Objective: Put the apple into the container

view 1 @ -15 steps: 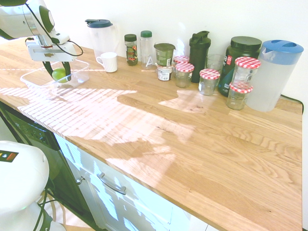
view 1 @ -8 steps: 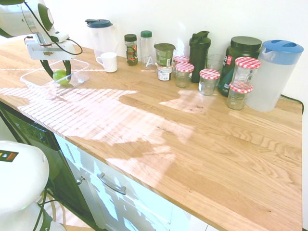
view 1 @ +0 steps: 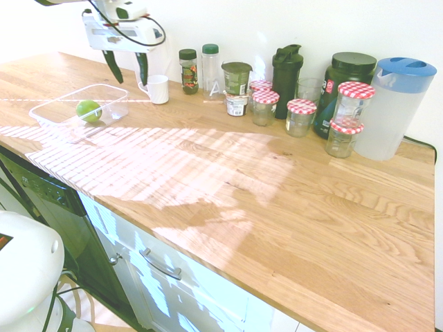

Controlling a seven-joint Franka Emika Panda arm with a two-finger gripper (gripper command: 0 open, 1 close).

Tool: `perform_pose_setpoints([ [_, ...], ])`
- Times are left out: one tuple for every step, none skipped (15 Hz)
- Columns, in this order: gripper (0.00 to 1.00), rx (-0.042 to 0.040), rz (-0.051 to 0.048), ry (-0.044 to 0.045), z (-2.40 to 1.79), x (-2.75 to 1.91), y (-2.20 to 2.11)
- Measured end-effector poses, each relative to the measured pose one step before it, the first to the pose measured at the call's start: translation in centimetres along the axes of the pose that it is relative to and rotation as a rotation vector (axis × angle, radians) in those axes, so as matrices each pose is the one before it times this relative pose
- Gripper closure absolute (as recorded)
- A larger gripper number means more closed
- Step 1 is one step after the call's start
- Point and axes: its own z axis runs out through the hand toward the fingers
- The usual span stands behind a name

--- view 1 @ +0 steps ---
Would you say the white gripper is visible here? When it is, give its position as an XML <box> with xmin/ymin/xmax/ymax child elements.
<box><xmin>82</xmin><ymin>12</ymin><xmax>168</xmax><ymax>88</ymax></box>

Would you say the green apple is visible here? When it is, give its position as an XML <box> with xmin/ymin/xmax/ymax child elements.
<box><xmin>75</xmin><ymin>100</ymin><xmax>103</xmax><ymax>123</ymax></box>

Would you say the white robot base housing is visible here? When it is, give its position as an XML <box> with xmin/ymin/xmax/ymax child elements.
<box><xmin>0</xmin><ymin>210</ymin><xmax>96</xmax><ymax>332</ymax></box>

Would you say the clear plastic container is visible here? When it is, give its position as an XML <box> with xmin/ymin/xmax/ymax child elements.
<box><xmin>28</xmin><ymin>83</ymin><xmax>130</xmax><ymax>145</ymax></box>

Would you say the white ribbed mug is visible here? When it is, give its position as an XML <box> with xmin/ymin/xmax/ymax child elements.
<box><xmin>138</xmin><ymin>74</ymin><xmax>170</xmax><ymax>105</ymax></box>

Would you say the spice jar with black lid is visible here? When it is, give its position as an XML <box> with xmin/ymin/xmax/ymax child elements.
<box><xmin>178</xmin><ymin>48</ymin><xmax>200</xmax><ymax>96</ymax></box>

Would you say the clear bottle with green lid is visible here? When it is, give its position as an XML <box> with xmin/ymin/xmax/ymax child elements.
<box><xmin>201</xmin><ymin>43</ymin><xmax>222</xmax><ymax>102</ymax></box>

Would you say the green upturned yogurt cup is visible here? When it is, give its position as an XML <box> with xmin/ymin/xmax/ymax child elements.
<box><xmin>221</xmin><ymin>61</ymin><xmax>253</xmax><ymax>96</ymax></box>

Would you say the white yogurt cup with label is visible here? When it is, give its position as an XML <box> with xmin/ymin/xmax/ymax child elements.
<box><xmin>224</xmin><ymin>90</ymin><xmax>251</xmax><ymax>118</ymax></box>

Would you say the glass jar red checkered lid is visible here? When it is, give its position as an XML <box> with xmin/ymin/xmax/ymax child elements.
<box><xmin>325</xmin><ymin>118</ymin><xmax>365</xmax><ymax>159</ymax></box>
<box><xmin>335</xmin><ymin>81</ymin><xmax>377</xmax><ymax>128</ymax></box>
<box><xmin>285</xmin><ymin>98</ymin><xmax>318</xmax><ymax>138</ymax></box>
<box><xmin>249</xmin><ymin>80</ymin><xmax>273</xmax><ymax>93</ymax></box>
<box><xmin>251</xmin><ymin>90</ymin><xmax>280</xmax><ymax>127</ymax></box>

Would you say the dark green shaker bottle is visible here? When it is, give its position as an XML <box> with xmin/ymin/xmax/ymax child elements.
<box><xmin>271</xmin><ymin>43</ymin><xmax>305</xmax><ymax>120</ymax></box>

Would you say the black dishwasher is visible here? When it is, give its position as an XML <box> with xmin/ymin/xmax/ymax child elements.
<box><xmin>0</xmin><ymin>145</ymin><xmax>139</xmax><ymax>329</ymax></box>

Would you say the clear drinking glass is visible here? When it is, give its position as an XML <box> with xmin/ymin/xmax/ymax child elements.
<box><xmin>295</xmin><ymin>77</ymin><xmax>325</xmax><ymax>104</ymax></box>

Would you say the white cabinet drawer front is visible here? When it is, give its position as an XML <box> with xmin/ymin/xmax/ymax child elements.
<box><xmin>78</xmin><ymin>192</ymin><xmax>302</xmax><ymax>332</ymax></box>

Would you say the dark protein powder tub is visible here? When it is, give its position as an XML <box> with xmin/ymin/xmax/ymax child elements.
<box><xmin>313</xmin><ymin>51</ymin><xmax>378</xmax><ymax>140</ymax></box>

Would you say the translucent pitcher with blue lid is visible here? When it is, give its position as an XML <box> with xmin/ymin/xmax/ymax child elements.
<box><xmin>352</xmin><ymin>57</ymin><xmax>438</xmax><ymax>162</ymax></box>

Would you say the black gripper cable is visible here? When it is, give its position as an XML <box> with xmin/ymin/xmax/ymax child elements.
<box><xmin>81</xmin><ymin>0</ymin><xmax>168</xmax><ymax>48</ymax></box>

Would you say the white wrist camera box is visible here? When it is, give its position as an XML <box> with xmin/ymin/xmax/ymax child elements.
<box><xmin>115</xmin><ymin>1</ymin><xmax>149</xmax><ymax>22</ymax></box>

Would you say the metal drawer handle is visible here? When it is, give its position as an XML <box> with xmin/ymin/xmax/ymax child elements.
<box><xmin>138</xmin><ymin>247</ymin><xmax>183</xmax><ymax>281</ymax></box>

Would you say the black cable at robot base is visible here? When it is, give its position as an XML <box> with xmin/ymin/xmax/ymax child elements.
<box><xmin>39</xmin><ymin>269</ymin><xmax>98</xmax><ymax>332</ymax></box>

